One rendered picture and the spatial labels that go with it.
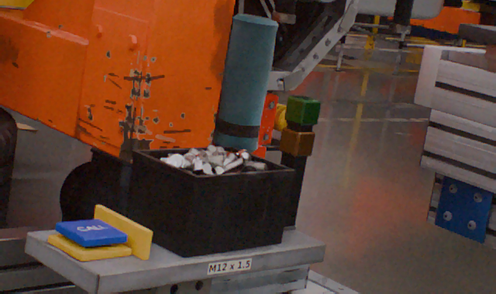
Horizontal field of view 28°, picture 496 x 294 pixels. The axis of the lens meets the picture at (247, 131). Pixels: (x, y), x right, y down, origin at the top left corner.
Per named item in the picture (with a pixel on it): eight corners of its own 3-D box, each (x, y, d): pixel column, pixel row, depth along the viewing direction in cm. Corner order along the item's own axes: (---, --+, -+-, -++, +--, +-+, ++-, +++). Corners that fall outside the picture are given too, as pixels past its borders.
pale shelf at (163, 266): (249, 227, 167) (253, 209, 167) (324, 262, 156) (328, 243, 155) (23, 252, 137) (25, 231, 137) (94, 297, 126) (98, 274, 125)
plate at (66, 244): (96, 236, 140) (98, 230, 140) (131, 256, 134) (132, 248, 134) (46, 242, 134) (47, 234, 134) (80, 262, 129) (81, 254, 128)
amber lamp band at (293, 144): (294, 150, 160) (298, 126, 159) (312, 157, 157) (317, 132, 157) (277, 150, 157) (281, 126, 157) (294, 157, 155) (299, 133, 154)
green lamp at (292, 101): (300, 119, 159) (304, 95, 159) (318, 126, 157) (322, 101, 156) (282, 119, 157) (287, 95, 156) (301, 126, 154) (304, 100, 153)
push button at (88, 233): (96, 233, 139) (98, 218, 138) (126, 250, 134) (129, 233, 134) (53, 237, 134) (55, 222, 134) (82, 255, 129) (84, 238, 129)
